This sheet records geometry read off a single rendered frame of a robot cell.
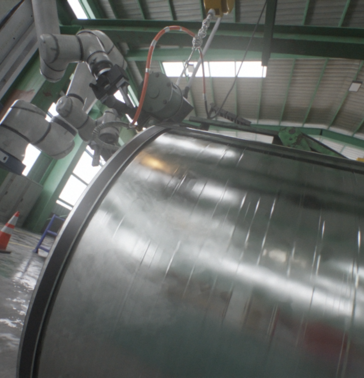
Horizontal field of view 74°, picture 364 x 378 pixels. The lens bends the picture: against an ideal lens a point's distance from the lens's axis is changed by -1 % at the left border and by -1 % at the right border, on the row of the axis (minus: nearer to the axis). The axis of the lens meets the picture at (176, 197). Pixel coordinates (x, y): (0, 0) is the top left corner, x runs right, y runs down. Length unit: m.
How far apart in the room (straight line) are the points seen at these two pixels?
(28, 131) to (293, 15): 13.50
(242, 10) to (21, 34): 12.92
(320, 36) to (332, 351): 3.67
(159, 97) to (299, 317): 0.80
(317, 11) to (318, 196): 13.79
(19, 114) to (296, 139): 1.67
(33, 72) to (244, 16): 11.04
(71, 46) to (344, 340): 1.06
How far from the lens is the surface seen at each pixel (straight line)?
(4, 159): 1.38
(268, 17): 3.38
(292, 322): 0.46
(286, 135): 1.95
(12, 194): 12.25
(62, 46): 1.04
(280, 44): 3.74
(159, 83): 0.99
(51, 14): 1.26
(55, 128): 1.51
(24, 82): 4.98
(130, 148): 0.65
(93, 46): 1.07
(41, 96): 4.36
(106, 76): 0.99
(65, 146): 1.51
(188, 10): 14.59
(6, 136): 1.40
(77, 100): 1.26
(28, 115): 1.44
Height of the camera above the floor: 0.79
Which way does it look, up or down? 16 degrees up
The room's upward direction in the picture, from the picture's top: 22 degrees clockwise
